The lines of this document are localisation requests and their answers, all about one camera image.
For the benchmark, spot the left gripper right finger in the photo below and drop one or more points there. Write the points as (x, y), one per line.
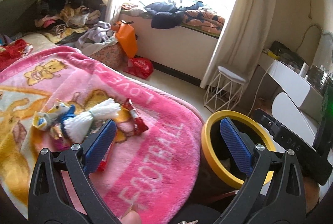
(273, 191)

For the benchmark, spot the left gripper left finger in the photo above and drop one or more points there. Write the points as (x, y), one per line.
(49, 200)

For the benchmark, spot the blue glove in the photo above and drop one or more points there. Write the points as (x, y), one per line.
(68, 115)

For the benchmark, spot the red white snack wrapper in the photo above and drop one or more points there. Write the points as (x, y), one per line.
(139, 125)

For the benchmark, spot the shiny foil candy wrapper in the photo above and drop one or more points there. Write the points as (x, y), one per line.
(44, 120)

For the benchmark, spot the yellow rimmed black trash bin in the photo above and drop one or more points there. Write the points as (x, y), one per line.
(228, 139)

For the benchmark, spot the person's left hand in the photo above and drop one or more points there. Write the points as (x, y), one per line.
(131, 215)

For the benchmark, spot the white desk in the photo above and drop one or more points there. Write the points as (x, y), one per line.
(305, 97)

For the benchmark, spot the pink cartoon fleece blanket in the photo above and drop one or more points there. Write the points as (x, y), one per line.
(58, 97)

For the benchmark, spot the cream curtain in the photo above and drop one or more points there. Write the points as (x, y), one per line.
(243, 37)

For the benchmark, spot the floral fabric basket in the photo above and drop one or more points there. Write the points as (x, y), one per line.
(109, 52)

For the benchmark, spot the red patterned cloth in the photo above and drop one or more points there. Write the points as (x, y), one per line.
(14, 51)

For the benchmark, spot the red plastic bag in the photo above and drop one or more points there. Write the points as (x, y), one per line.
(139, 67)

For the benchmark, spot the lavender garment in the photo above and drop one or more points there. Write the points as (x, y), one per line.
(97, 34)

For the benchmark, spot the orange shopping bag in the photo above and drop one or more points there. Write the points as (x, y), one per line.
(125, 35)

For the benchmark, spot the orange patterned blanket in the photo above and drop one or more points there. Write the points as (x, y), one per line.
(204, 20)

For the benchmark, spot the pile of clothes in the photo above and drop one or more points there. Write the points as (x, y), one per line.
(64, 20)

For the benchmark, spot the dark navy jacket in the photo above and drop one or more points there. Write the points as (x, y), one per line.
(164, 15)

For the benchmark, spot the white wire frame stool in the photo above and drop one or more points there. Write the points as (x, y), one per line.
(225, 89)

